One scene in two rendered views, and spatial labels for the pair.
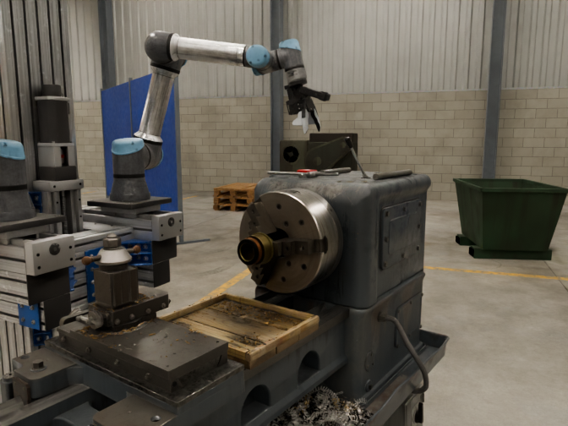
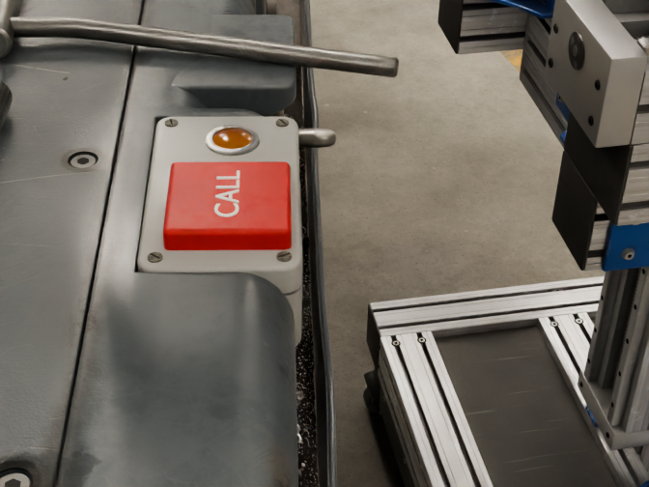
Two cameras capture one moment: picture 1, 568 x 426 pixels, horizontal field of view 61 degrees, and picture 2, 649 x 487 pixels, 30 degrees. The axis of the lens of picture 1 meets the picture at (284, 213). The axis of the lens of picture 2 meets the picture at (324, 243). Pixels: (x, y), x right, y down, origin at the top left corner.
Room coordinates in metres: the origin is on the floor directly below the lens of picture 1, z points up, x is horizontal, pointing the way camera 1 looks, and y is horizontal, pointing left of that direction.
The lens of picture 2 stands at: (2.36, -0.36, 1.61)
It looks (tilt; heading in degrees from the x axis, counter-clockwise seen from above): 38 degrees down; 141
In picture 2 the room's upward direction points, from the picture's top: 1 degrees clockwise
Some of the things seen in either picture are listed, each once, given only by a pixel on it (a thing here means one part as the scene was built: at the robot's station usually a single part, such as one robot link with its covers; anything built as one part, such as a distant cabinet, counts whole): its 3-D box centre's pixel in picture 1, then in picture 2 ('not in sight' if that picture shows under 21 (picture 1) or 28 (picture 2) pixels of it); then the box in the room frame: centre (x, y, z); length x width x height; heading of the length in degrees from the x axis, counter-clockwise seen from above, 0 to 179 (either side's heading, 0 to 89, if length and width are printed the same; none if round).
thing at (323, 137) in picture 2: not in sight; (307, 137); (1.24, 0.52, 0.69); 0.08 x 0.03 x 0.03; 54
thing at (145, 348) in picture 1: (133, 340); not in sight; (1.02, 0.34, 0.95); 0.43 x 0.17 x 0.05; 54
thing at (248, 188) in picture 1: (243, 196); not in sight; (9.73, 0.82, 0.22); 1.25 x 0.86 x 0.44; 164
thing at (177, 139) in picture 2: not in sight; (226, 226); (1.94, -0.08, 1.23); 0.13 x 0.08 x 0.05; 144
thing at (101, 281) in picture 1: (117, 282); not in sight; (1.06, 0.38, 1.07); 0.07 x 0.07 x 0.10; 54
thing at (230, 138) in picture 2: not in sight; (232, 142); (1.91, -0.06, 1.26); 0.02 x 0.02 x 0.01
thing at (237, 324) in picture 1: (235, 324); not in sight; (1.27, 0.13, 0.89); 0.36 x 0.30 x 0.04; 54
